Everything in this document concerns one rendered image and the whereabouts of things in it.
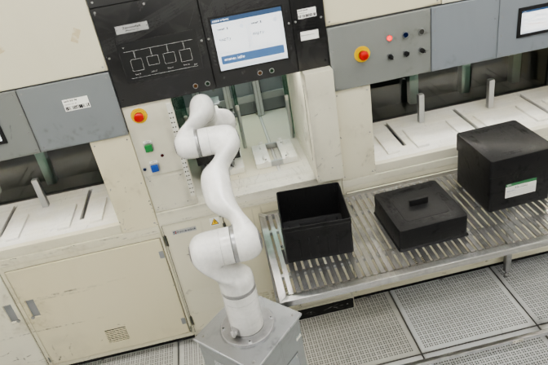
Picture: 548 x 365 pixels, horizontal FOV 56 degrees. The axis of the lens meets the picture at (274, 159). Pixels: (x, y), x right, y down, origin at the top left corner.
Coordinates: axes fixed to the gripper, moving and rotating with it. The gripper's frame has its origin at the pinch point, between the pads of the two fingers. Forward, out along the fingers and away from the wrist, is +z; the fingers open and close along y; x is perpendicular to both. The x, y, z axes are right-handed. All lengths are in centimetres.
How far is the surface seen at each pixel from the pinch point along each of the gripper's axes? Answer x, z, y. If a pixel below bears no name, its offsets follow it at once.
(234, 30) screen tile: 41, -31, 18
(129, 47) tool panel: 42, -31, -23
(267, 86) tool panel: -19, 60, 36
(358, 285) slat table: -46, -92, 43
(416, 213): -35, -71, 75
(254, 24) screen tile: 42, -31, 26
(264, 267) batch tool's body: -80, -30, 11
